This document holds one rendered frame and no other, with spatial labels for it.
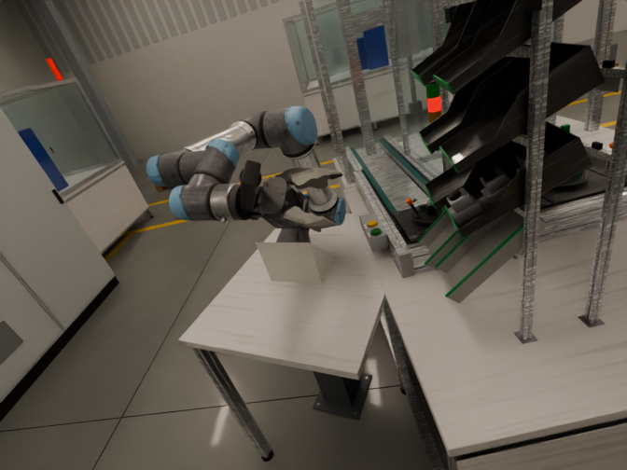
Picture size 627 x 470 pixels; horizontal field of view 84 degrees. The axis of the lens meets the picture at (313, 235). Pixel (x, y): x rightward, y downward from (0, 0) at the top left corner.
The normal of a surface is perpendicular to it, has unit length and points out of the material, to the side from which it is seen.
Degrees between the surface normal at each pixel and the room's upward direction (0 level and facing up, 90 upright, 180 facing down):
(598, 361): 0
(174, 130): 90
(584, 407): 0
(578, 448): 90
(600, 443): 90
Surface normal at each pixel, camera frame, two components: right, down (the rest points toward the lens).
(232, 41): -0.06, 0.51
